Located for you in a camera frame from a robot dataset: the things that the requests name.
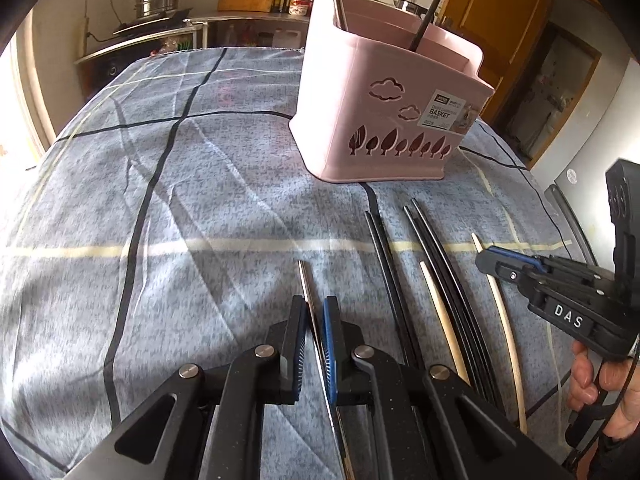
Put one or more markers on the person's right hand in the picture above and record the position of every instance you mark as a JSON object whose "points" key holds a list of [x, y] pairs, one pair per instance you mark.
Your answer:
{"points": [[585, 380]]}

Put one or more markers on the pink plastic chopstick basket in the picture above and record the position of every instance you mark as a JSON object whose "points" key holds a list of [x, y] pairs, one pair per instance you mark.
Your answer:
{"points": [[380, 120]]}

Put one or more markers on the steel kitchen counter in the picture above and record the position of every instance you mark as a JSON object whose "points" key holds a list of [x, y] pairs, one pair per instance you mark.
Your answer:
{"points": [[240, 16]]}

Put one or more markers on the black gas stove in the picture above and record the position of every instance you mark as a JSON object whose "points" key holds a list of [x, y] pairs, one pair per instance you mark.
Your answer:
{"points": [[150, 22]]}

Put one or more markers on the white refrigerator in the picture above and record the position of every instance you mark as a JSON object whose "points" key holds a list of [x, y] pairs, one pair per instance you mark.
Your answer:
{"points": [[600, 125]]}

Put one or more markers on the wooden door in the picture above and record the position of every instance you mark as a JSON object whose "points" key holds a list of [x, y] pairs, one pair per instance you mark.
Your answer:
{"points": [[495, 10]]}

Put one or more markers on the blue checked tablecloth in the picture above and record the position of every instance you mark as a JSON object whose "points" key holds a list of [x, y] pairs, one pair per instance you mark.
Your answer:
{"points": [[200, 185]]}

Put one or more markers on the pale wooden chopstick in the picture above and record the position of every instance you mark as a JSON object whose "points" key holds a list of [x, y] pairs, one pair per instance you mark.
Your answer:
{"points": [[507, 330]]}

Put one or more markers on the red lidded jar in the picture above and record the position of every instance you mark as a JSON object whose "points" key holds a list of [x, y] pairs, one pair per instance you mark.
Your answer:
{"points": [[301, 4]]}

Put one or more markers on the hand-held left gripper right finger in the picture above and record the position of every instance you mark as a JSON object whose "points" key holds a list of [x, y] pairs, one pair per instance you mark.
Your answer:
{"points": [[329, 350]]}

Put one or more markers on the steel bowl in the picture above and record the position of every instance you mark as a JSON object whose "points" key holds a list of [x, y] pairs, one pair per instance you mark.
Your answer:
{"points": [[411, 6]]}

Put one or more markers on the tan wooden chopstick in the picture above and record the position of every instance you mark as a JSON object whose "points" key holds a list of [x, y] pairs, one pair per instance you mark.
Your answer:
{"points": [[442, 315]]}

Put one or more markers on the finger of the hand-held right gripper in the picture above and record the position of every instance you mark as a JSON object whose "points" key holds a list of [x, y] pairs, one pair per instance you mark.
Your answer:
{"points": [[515, 259], [505, 272]]}

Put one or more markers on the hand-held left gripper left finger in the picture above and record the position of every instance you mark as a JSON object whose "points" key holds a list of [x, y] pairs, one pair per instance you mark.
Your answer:
{"points": [[300, 340]]}

